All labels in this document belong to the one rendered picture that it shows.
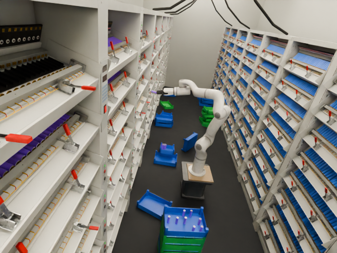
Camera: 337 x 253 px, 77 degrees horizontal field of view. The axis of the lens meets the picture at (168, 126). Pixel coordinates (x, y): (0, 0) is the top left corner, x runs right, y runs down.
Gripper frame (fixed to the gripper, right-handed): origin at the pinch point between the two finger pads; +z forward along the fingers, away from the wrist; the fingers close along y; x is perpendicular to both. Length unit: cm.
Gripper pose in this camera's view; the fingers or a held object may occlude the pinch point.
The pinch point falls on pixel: (158, 92)
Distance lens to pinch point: 214.2
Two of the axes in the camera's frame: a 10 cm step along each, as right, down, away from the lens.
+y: -0.7, 4.6, -8.8
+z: -9.9, 0.4, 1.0
